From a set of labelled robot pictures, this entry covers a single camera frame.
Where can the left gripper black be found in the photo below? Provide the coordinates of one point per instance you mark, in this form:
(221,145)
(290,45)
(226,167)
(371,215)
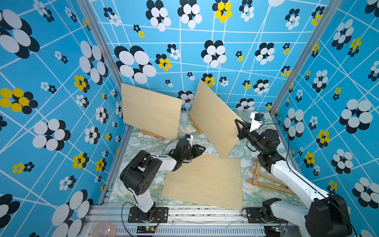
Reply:
(197,150)

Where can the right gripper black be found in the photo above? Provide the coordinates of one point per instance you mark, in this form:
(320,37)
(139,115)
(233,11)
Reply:
(245,126)

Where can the wooden easel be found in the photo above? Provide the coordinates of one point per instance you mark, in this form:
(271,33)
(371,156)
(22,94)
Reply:
(195,124)
(161,138)
(262,179)

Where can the plywood board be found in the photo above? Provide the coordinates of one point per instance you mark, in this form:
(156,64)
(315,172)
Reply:
(208,180)
(215,119)
(151,111)

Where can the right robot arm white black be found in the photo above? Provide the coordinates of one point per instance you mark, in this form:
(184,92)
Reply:
(323,214)

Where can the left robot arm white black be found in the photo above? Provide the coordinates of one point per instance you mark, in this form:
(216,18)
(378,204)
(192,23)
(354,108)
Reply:
(139,174)

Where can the pink translucent bowl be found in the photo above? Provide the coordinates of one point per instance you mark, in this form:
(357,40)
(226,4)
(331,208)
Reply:
(104,229)

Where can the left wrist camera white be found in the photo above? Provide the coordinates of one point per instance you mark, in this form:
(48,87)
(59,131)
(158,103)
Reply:
(188,137)

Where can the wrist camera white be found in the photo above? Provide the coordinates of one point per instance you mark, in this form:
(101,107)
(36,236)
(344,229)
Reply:
(257,121)
(188,137)

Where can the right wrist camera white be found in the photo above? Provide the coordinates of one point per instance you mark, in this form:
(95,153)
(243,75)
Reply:
(257,121)

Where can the aluminium front rail frame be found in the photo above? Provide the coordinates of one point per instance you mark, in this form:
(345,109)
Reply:
(188,221)

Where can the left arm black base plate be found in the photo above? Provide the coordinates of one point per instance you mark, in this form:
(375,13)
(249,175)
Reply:
(154,215)

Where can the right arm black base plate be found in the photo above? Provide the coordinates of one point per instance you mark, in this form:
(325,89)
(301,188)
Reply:
(254,216)

